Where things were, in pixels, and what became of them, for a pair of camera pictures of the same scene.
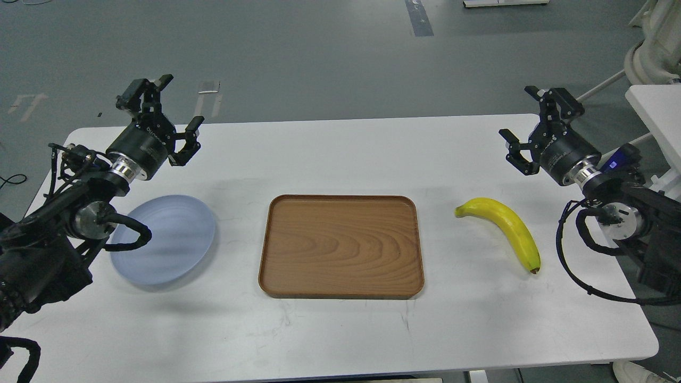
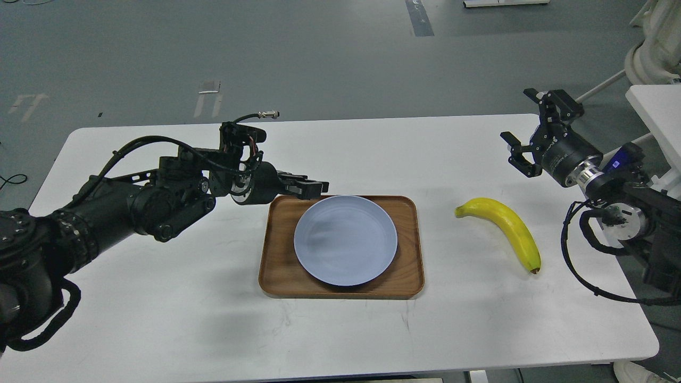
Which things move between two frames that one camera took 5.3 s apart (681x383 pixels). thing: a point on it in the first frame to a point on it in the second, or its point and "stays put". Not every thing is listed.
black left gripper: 150,139 to 261,185
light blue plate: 182,230 to 345,240
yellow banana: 511,222 stays put
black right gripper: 556,148 stays put
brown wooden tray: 341,246 stays put
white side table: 658,108 stays put
